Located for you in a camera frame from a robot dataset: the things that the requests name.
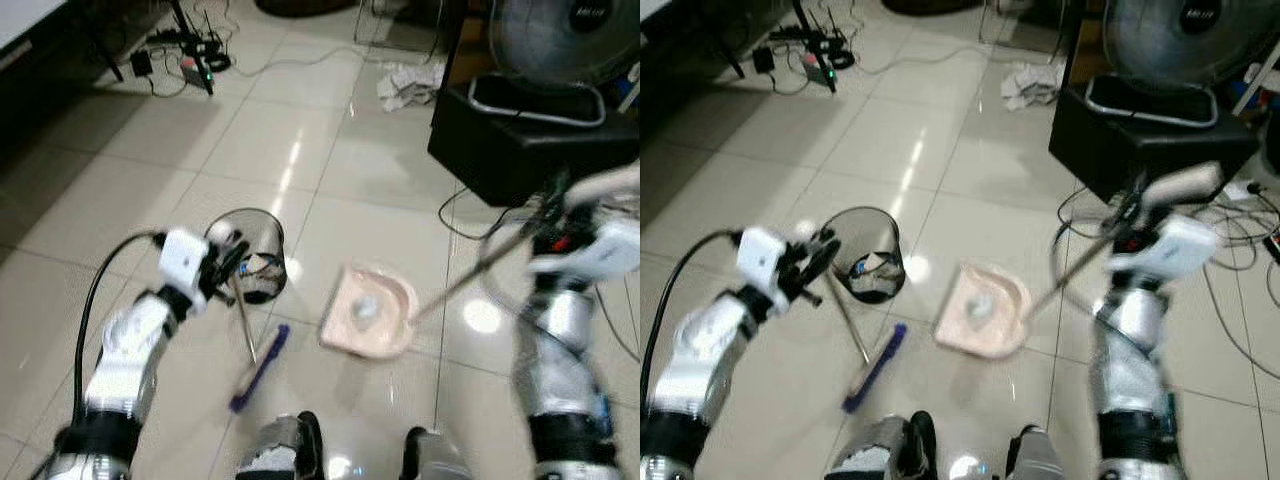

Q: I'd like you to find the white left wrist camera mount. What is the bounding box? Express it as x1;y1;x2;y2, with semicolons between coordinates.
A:
737;227;793;301
158;227;213;301

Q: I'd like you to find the brown wooden furniture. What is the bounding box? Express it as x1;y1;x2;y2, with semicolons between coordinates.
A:
1062;0;1109;89
444;0;493;89

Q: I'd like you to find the pink long-handled dustpan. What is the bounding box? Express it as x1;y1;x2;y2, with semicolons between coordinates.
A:
318;163;641;361
933;160;1225;361

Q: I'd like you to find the black box stool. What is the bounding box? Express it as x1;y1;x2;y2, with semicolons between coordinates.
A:
427;84;641;209
1047;84;1263;207

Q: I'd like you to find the grey floor fan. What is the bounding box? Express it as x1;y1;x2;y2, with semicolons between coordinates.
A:
1084;0;1280;129
467;0;641;129

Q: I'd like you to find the white rubbish in bin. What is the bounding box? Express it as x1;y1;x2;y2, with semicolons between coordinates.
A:
240;254;283;285
852;252;899;285

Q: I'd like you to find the purple bristle broom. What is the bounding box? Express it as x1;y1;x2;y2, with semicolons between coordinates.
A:
822;284;911;415
228;276;293;415

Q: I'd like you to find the white floor cable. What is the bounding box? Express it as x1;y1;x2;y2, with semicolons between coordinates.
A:
214;40;403;83
838;38;1006;79

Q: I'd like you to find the dark round base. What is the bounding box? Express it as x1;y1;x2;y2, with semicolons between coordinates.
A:
254;0;363;19
880;0;987;17

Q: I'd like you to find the white plastic frame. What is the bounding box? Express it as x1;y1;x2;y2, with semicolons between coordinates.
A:
616;58;641;113
1232;58;1280;117

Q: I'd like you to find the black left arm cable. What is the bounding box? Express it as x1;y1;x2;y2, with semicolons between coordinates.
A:
640;229;743;396
76;229;167;403

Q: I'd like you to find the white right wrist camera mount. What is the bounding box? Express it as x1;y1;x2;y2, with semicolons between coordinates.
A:
1108;214;1221;283
528;214;641;287

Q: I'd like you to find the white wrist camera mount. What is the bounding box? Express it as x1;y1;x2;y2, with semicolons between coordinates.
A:
1108;214;1221;283
737;227;793;301
528;214;641;287
158;227;213;301

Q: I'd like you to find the white crumpled cloth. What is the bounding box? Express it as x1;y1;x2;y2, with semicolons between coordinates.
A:
999;61;1067;112
376;61;447;112

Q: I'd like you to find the black mesh waste bin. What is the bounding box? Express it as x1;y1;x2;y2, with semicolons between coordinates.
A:
820;205;908;305
204;207;289;305

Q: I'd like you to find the robot right leg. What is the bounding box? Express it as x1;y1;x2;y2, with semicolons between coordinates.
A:
402;426;473;480
1004;424;1067;480

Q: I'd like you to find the robot leg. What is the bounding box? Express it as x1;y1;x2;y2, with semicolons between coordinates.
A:
1004;424;1067;480
826;411;941;480
234;411;327;480
402;426;473;480

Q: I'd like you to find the black floor cable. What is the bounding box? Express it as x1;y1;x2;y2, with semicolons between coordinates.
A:
1057;183;1280;381
438;183;531;243

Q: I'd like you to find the robot left leg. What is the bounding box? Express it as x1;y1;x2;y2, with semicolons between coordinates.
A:
826;411;941;480
234;411;327;480

